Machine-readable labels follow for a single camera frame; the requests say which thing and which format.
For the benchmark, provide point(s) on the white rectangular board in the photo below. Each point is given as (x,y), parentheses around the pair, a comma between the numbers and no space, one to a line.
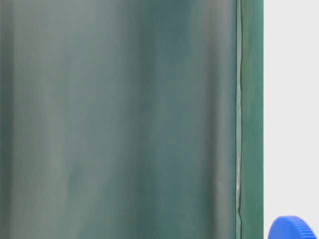
(291,110)

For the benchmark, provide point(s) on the large blue gear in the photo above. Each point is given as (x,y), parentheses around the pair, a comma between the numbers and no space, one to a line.
(290,227)

